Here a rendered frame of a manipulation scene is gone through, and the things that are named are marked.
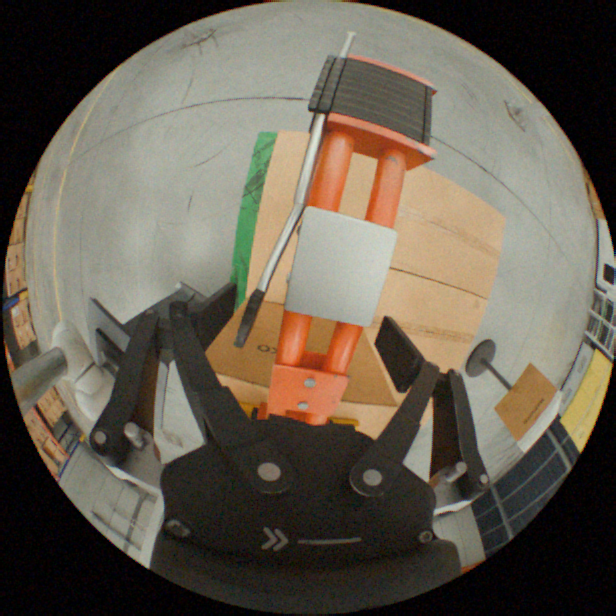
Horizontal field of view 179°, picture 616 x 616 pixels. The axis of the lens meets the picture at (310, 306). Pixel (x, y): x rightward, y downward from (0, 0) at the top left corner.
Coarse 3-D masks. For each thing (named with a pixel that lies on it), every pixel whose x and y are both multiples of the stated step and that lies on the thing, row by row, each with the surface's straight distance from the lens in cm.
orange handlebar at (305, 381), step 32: (320, 160) 15; (384, 160) 16; (320, 192) 14; (384, 192) 15; (384, 224) 15; (288, 320) 16; (288, 352) 17; (352, 352) 17; (288, 384) 18; (320, 384) 18; (320, 416) 22
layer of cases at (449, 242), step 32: (288, 160) 74; (352, 160) 75; (288, 192) 71; (352, 192) 72; (416, 192) 80; (448, 192) 88; (256, 224) 72; (416, 224) 79; (448, 224) 86; (480, 224) 98; (256, 256) 73; (288, 256) 71; (416, 256) 79; (448, 256) 87; (480, 256) 98; (384, 288) 77; (416, 288) 82; (448, 288) 89; (480, 288) 102; (416, 320) 86; (448, 320) 95; (480, 320) 109; (448, 352) 104
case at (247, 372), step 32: (256, 320) 60; (320, 320) 70; (224, 352) 46; (256, 352) 47; (320, 352) 53; (224, 384) 42; (256, 384) 40; (352, 384) 46; (384, 384) 51; (352, 416) 45; (384, 416) 47
